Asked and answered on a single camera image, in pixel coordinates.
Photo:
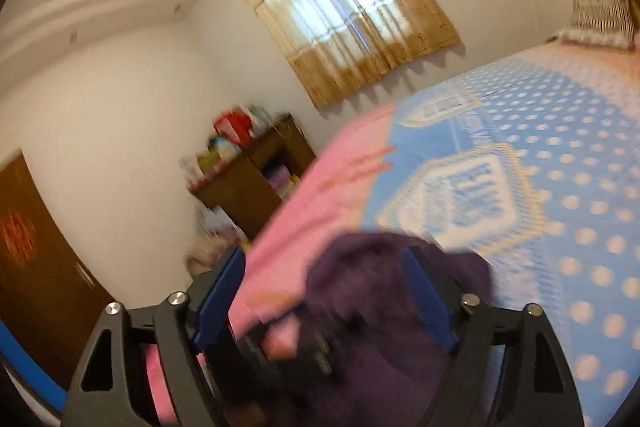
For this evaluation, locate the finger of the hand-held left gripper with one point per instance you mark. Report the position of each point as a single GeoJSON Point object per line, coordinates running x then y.
{"type": "Point", "coordinates": [305, 354]}

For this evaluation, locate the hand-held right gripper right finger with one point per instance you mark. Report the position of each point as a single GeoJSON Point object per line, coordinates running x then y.
{"type": "Point", "coordinates": [430, 302]}

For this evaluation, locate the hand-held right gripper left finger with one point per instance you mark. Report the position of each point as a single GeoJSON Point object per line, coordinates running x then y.
{"type": "Point", "coordinates": [220, 297]}

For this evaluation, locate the purple quilted jacket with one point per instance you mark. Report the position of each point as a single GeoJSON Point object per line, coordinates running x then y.
{"type": "Point", "coordinates": [375, 287]}

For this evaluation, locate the beige cloth bundle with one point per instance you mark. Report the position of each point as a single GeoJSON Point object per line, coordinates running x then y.
{"type": "Point", "coordinates": [207, 257]}

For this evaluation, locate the brown wooden dresser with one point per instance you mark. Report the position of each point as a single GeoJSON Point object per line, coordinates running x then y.
{"type": "Point", "coordinates": [240, 192]}

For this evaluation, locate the red box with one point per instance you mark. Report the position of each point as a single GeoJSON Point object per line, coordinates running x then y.
{"type": "Point", "coordinates": [232, 127]}

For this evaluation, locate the pale bag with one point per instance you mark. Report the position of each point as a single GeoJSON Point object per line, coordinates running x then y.
{"type": "Point", "coordinates": [259, 118]}

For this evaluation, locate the brown wooden door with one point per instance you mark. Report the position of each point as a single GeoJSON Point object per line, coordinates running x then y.
{"type": "Point", "coordinates": [35, 267]}

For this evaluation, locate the blue and pink printed blanket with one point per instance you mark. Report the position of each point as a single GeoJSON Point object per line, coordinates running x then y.
{"type": "Point", "coordinates": [550, 157]}

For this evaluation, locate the beige patterned curtain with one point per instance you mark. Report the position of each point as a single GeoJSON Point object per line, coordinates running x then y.
{"type": "Point", "coordinates": [350, 7]}

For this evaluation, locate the striped pillow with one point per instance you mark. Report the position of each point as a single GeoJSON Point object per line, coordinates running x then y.
{"type": "Point", "coordinates": [600, 17]}

